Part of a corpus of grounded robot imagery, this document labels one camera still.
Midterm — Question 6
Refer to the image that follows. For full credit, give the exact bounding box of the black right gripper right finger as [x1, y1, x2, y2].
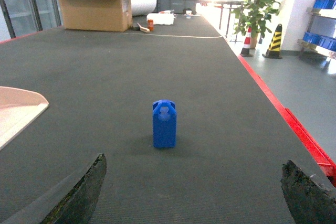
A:
[281, 159, 335, 223]

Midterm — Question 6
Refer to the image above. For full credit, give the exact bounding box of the white foam box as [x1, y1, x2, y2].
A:
[146, 13, 174, 25]

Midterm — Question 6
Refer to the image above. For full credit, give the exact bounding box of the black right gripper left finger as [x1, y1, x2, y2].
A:
[2, 153, 108, 224]

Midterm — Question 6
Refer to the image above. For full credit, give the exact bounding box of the grey plastic crate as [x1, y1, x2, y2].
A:
[156, 0, 200, 14]

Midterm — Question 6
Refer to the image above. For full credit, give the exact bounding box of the yellow black traffic cone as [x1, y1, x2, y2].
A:
[262, 24, 282, 59]

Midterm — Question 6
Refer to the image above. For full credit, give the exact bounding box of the red white traffic cone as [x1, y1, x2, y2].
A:
[240, 27, 252, 57]

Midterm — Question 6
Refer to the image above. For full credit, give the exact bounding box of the blue plastic part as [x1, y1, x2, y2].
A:
[152, 100, 177, 148]

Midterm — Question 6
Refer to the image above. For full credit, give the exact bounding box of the potted green plant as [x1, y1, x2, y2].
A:
[232, 0, 280, 48]

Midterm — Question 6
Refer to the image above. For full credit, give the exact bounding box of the beige plastic scoop tray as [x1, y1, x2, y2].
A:
[1, 86, 49, 149]

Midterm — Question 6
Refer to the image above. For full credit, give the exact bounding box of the steel shelf rack left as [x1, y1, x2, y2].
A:
[297, 0, 335, 59]

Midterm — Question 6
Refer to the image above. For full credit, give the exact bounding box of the large open cardboard box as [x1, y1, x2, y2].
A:
[58, 0, 132, 32]

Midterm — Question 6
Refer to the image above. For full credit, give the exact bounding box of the wooden brush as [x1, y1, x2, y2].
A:
[137, 23, 150, 33]

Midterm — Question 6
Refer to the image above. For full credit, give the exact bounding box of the orange small bottle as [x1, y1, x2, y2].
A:
[147, 19, 154, 31]

